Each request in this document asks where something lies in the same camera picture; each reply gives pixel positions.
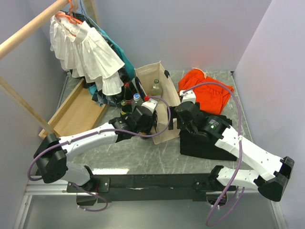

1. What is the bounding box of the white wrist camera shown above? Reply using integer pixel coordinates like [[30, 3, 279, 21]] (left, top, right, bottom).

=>
[[141, 96, 158, 114], [179, 90, 196, 104]]

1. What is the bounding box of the far clear glass bottle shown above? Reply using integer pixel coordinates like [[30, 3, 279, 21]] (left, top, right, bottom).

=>
[[151, 79, 163, 97]]

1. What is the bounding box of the orange clothes hanger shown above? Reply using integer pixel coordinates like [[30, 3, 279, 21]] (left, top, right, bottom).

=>
[[55, 0, 82, 25]]

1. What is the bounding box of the pocari sweat plastic bottle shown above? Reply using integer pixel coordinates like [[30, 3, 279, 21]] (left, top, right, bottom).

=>
[[132, 93, 143, 111]]

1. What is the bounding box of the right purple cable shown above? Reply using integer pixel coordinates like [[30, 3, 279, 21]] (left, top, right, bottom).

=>
[[182, 82, 245, 227]]

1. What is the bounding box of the green glass bottle gold cap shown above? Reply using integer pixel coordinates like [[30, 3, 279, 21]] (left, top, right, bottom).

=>
[[120, 99, 132, 115]]

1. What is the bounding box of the dark soda can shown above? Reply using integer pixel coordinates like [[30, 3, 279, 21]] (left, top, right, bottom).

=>
[[139, 132, 147, 139]]

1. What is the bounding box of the black cloth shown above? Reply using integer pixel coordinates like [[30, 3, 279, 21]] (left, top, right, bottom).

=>
[[179, 114, 238, 161]]

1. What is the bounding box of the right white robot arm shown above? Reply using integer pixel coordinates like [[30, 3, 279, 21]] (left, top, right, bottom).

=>
[[171, 102, 295, 202]]

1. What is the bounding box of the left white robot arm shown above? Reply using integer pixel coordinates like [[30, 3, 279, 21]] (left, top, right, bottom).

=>
[[34, 102, 156, 192]]

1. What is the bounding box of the wooden tray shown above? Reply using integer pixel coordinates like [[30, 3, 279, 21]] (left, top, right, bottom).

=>
[[48, 79, 109, 136]]

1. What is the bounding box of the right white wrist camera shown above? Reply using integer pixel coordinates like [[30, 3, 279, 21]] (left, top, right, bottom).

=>
[[179, 90, 196, 104]]

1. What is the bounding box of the coca-cola glass bottle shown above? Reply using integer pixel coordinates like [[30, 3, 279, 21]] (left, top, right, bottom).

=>
[[124, 82, 133, 104]]

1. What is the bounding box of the teal garment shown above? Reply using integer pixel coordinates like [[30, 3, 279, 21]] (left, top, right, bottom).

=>
[[99, 29, 136, 93]]

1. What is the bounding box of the wooden clothes rail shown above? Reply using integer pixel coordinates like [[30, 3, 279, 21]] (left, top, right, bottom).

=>
[[0, 0, 99, 136]]

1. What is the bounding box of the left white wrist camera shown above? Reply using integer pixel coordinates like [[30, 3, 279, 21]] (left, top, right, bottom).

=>
[[141, 96, 158, 114]]

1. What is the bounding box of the white ruffled garment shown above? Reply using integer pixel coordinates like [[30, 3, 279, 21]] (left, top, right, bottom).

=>
[[50, 16, 124, 95]]

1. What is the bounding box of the cream canvas tote bag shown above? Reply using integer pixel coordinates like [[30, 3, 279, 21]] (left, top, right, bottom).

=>
[[135, 62, 180, 145]]

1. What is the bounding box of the orange cloth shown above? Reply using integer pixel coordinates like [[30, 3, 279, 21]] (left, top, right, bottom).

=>
[[178, 68, 231, 115]]

